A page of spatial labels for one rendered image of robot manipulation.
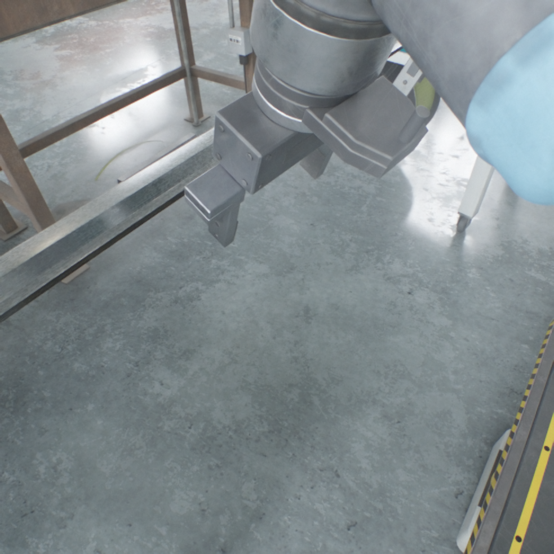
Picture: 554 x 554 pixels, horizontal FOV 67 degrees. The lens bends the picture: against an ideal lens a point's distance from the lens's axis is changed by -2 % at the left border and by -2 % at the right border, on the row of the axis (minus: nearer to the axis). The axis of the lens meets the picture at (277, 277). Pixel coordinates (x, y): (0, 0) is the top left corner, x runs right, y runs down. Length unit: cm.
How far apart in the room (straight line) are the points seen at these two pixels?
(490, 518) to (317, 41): 69
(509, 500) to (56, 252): 71
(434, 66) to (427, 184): 171
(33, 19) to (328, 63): 113
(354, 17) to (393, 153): 8
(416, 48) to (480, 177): 135
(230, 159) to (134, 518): 90
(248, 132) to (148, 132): 202
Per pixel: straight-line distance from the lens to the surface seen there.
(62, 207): 188
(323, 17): 25
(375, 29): 26
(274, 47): 27
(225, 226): 39
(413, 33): 18
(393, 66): 174
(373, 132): 29
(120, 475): 114
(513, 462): 82
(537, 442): 85
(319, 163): 47
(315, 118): 29
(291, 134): 31
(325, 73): 27
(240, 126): 31
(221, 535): 105
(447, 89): 18
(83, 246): 46
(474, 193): 156
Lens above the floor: 102
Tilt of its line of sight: 47 degrees down
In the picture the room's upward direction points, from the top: 2 degrees counter-clockwise
